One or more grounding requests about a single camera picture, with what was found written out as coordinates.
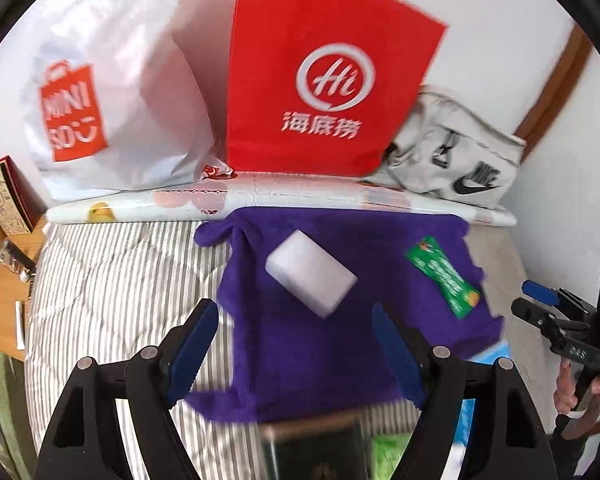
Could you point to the blue tissue pack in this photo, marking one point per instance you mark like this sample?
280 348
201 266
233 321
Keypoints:
487 357

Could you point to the grey Nike waist bag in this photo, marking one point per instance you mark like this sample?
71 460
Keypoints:
447 151

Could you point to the purple towel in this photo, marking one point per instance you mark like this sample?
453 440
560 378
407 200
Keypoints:
288 361

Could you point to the person's right hand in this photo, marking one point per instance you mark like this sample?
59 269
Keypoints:
565 398

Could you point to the striped quilted mattress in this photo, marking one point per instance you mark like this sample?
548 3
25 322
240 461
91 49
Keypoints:
108 290

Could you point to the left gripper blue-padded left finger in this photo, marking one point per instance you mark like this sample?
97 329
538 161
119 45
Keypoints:
83 439

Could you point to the rolled patterned paper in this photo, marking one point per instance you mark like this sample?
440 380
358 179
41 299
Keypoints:
215 199

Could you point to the green tissue packet on towel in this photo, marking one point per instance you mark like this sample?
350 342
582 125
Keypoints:
429 258

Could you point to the wooden side furniture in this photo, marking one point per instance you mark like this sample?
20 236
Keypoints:
13 290

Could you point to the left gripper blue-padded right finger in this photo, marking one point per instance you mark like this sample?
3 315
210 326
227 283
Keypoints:
507 440

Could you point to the red Haidilao paper bag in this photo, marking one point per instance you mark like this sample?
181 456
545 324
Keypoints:
323 86

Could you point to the white Miniso plastic bag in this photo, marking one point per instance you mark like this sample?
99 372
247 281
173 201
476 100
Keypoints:
103 100

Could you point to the white sponge block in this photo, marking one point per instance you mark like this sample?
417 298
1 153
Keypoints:
310 274

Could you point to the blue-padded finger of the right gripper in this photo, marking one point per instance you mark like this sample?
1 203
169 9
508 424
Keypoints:
541 293

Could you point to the dark green tea tin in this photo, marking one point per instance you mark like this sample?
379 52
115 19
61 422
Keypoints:
322 447

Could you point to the green wet wipes pack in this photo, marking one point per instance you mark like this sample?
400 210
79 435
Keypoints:
386 451

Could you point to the brown wooden wall trim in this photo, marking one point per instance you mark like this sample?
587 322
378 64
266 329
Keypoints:
556 90

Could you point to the patterned brown box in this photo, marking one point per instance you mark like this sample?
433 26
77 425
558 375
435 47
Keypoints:
18 211

